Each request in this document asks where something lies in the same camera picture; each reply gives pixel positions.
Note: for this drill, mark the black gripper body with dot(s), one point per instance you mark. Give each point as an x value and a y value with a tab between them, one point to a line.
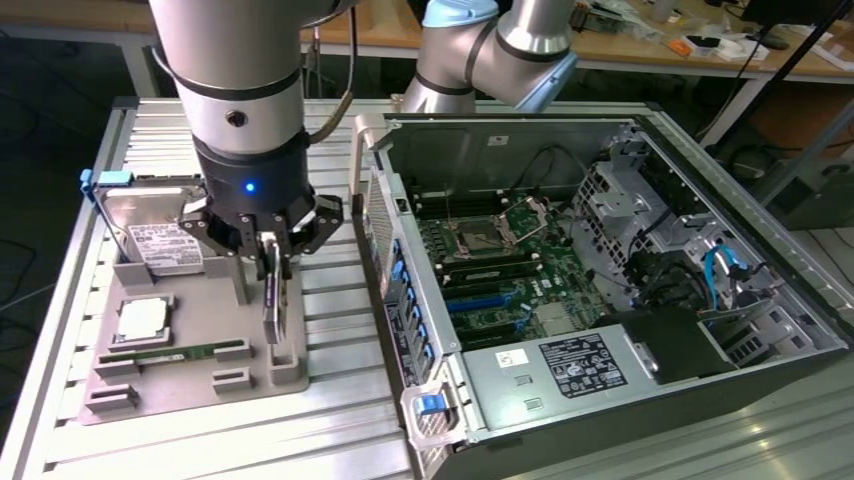
253	180

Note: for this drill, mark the graphics card green board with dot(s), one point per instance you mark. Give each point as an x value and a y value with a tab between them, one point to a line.
274	305

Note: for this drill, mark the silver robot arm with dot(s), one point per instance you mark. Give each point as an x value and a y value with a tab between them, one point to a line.
226	60

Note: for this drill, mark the silver hard disk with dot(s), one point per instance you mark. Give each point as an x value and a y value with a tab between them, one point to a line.
160	235

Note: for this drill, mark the blue disk caddy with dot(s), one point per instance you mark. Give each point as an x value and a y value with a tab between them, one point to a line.
113	178

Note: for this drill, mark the silver CPU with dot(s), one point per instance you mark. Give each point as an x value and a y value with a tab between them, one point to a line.
142	320

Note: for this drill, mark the CPU socket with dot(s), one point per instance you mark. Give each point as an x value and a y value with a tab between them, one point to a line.
480	240

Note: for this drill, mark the green RAM stick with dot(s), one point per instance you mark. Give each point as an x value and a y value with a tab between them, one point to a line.
180	352

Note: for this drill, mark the black RAM stick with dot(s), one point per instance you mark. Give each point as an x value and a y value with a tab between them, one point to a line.
489	276

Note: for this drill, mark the blue expansion slot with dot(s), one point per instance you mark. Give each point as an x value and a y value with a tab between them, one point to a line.
480	303

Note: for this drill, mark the grey parts rack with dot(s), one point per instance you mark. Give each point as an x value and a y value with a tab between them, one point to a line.
200	380

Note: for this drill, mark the metal socket cover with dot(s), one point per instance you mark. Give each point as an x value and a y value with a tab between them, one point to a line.
527	217

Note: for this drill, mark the green motherboard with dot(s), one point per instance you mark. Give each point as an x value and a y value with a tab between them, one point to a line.
567	285

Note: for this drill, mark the silver chipset heat sink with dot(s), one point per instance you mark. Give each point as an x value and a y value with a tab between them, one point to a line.
555	320

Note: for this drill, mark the blue case latch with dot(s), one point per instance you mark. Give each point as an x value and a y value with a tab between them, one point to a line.
429	404

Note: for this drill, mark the metal disk bay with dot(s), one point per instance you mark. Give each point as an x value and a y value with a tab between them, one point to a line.
620	200

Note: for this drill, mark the grey power supply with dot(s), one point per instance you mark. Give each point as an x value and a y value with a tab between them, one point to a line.
533	385

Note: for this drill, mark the wooden desk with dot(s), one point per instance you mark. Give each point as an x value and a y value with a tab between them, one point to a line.
633	55

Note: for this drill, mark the black grey PC case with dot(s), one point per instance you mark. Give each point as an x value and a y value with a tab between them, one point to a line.
733	400

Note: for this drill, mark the black box device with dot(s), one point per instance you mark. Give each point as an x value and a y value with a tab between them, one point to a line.
810	200

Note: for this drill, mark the black tripod pole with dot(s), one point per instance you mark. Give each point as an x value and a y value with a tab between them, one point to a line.
794	55

